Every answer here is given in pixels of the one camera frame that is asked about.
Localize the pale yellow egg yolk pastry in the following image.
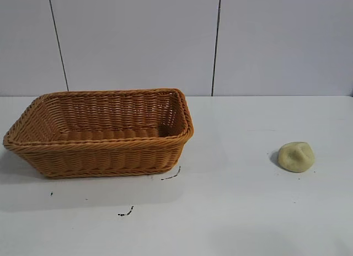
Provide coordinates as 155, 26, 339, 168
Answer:
277, 141, 315, 174

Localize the brown woven wicker basket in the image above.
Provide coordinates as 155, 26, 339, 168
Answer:
3, 87, 195, 180

